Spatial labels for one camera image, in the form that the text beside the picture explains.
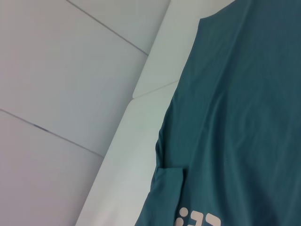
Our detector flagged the teal t-shirt with FREE print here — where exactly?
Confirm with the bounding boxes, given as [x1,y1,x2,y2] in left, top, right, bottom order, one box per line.
[135,0,301,226]

